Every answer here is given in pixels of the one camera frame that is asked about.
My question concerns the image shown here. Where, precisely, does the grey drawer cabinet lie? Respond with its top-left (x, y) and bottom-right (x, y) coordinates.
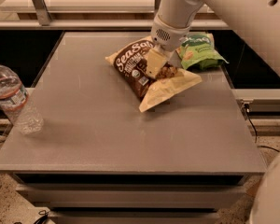
top-left (15, 173), bottom-right (245, 218)

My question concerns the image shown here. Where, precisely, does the green chip bag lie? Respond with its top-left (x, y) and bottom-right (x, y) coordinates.
top-left (176, 33), bottom-right (228, 71)

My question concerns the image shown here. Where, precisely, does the clear plastic water bottle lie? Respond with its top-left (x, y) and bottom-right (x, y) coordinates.
top-left (0, 64), bottom-right (44, 134)

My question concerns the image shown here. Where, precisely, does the metal window frame rail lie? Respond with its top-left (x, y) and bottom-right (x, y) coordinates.
top-left (0, 0), bottom-right (231, 30)

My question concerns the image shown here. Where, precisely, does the black cable on floor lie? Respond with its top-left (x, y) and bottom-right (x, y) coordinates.
top-left (243, 105), bottom-right (280, 154)

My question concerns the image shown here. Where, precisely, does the brown sea salt chip bag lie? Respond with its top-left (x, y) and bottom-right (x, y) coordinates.
top-left (105, 36), bottom-right (202, 112)

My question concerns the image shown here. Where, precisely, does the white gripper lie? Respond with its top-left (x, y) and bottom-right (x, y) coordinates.
top-left (146, 15), bottom-right (189, 78)

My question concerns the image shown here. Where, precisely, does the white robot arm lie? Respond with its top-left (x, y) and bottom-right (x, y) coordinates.
top-left (147, 0), bottom-right (280, 224)

